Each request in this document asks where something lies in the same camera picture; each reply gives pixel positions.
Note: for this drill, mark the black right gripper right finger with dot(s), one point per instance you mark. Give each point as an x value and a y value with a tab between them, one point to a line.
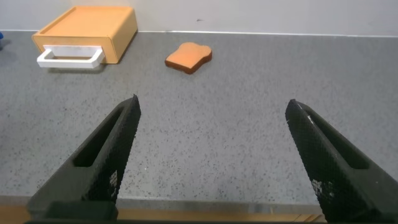
335	174

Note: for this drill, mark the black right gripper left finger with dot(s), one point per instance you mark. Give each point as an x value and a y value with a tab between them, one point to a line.
102	161

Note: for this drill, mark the toy toast slice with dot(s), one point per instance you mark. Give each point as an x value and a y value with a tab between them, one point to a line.
188	56

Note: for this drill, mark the blue rolled cloth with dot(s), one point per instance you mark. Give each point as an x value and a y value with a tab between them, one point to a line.
1	36

